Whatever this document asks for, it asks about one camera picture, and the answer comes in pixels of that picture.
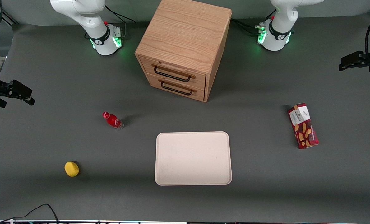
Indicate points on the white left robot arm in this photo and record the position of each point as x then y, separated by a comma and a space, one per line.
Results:
279, 18

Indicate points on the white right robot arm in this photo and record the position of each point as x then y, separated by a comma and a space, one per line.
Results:
91, 18

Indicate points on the red cookie box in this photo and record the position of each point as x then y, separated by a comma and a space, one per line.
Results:
304, 132

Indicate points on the cream rectangular tray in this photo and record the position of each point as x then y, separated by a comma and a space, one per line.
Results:
192, 158

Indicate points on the yellow lemon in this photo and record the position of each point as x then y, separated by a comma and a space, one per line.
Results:
71, 169

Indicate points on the red soda bottle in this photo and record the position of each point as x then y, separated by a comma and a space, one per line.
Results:
112, 119

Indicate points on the wooden drawer front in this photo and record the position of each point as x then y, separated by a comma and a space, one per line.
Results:
200, 81
154, 81

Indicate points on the wooden drawer cabinet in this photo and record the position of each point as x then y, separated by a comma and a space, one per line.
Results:
185, 31

